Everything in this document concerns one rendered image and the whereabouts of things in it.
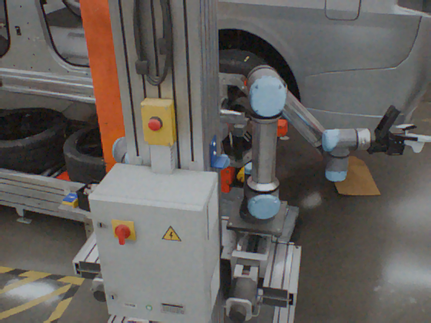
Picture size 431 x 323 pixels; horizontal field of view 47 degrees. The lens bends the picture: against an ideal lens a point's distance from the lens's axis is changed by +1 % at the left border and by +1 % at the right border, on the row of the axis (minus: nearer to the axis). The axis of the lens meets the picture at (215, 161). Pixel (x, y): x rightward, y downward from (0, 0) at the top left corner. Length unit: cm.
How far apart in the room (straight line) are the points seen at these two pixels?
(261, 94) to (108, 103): 122
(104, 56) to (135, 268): 127
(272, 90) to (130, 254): 67
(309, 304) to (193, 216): 156
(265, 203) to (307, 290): 121
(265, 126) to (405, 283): 169
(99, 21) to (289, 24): 96
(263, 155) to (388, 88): 117
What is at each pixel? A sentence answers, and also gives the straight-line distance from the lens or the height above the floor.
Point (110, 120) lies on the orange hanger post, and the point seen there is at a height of 93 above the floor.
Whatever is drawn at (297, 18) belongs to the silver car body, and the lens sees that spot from 265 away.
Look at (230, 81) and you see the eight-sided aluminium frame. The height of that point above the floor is 110.
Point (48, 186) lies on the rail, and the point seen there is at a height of 35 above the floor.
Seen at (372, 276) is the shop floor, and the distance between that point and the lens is 305.
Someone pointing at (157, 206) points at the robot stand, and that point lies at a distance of 137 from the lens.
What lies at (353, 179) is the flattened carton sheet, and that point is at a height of 1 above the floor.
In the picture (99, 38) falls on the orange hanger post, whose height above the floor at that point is 136.
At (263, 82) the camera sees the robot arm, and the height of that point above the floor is 146.
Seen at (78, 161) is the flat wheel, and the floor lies 49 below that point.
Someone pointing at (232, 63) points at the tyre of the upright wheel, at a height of 117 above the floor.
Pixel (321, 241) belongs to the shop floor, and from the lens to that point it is 323.
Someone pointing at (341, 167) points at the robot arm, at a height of 113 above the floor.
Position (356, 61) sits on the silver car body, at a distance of 266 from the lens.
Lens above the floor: 201
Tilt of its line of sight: 30 degrees down
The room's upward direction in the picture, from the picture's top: 1 degrees counter-clockwise
